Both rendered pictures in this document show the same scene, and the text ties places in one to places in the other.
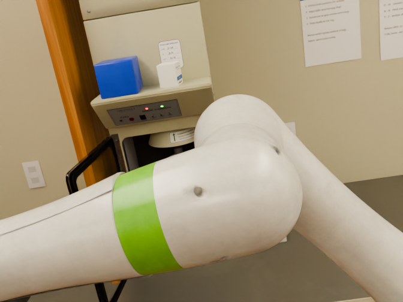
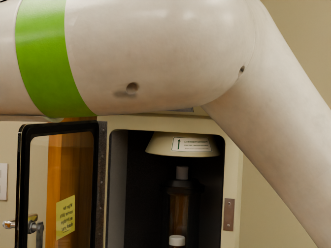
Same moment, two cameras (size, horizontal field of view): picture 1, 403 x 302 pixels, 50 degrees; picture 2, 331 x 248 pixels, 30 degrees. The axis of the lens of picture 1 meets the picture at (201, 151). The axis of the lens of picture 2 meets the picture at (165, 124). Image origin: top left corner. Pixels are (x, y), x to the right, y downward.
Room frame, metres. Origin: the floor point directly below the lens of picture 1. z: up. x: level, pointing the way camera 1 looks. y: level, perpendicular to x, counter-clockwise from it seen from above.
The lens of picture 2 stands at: (-0.10, -0.11, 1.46)
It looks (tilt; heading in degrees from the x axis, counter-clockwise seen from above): 3 degrees down; 9
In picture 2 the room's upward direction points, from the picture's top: 2 degrees clockwise
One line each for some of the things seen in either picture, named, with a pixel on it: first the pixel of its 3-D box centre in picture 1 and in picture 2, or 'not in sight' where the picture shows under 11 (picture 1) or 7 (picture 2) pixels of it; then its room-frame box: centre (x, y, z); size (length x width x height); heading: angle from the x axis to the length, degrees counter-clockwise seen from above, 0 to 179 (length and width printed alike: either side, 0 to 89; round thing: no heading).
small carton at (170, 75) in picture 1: (170, 74); not in sight; (1.17, 0.05, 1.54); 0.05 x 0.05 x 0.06; 74
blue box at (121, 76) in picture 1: (119, 76); not in sight; (1.18, 0.18, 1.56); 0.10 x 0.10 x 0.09; 87
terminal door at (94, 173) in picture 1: (108, 220); (59, 221); (1.07, 0.28, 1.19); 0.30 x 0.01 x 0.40; 169
